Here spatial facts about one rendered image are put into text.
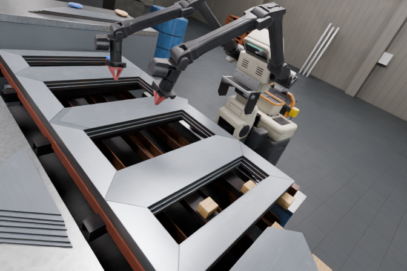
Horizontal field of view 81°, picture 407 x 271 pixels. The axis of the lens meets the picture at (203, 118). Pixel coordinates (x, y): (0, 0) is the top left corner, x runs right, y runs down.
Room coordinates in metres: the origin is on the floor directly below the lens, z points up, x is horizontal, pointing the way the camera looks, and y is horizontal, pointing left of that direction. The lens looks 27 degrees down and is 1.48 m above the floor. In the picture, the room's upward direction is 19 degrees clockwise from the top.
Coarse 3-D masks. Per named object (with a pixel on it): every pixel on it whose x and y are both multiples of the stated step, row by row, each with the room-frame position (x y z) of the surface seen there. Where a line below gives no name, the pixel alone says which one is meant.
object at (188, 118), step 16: (16, 80) 0.96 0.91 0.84; (64, 80) 1.09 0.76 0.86; (80, 80) 1.16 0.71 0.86; (96, 80) 1.23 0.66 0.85; (112, 80) 1.31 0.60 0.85; (128, 80) 1.40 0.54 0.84; (144, 80) 1.44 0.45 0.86; (64, 112) 0.83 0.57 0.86; (176, 112) 1.19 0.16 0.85; (48, 128) 0.74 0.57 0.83; (80, 128) 0.76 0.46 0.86; (96, 128) 0.81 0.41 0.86; (112, 128) 0.86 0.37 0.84; (128, 128) 0.92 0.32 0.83; (64, 144) 0.65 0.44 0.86; (240, 160) 0.96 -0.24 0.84; (80, 176) 0.58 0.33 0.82; (208, 176) 0.76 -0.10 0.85; (256, 176) 0.90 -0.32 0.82; (96, 192) 0.51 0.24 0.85; (176, 192) 0.62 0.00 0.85; (192, 192) 0.67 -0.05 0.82; (160, 208) 0.55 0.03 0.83; (128, 240) 0.41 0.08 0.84; (144, 256) 0.37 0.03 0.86
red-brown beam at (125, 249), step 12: (12, 84) 1.01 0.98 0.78; (36, 120) 0.81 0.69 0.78; (48, 132) 0.74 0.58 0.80; (60, 156) 0.67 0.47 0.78; (72, 168) 0.61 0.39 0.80; (84, 192) 0.55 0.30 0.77; (96, 204) 0.51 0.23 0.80; (108, 228) 0.46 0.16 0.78; (120, 240) 0.43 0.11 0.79; (132, 252) 0.40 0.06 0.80; (132, 264) 0.39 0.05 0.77
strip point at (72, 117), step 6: (72, 108) 0.87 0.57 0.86; (66, 114) 0.82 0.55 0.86; (72, 114) 0.83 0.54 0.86; (78, 114) 0.84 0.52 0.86; (60, 120) 0.77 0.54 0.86; (66, 120) 0.78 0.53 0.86; (72, 120) 0.79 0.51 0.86; (78, 120) 0.80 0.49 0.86; (84, 120) 0.82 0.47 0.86; (84, 126) 0.78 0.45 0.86; (90, 126) 0.79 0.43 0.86
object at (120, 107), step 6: (108, 102) 1.02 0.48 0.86; (114, 102) 1.04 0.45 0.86; (120, 102) 1.06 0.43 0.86; (114, 108) 0.99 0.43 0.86; (120, 108) 1.01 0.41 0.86; (126, 108) 1.03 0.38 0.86; (120, 114) 0.95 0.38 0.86; (126, 114) 0.97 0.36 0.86; (132, 114) 0.99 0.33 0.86; (126, 120) 0.92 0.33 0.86
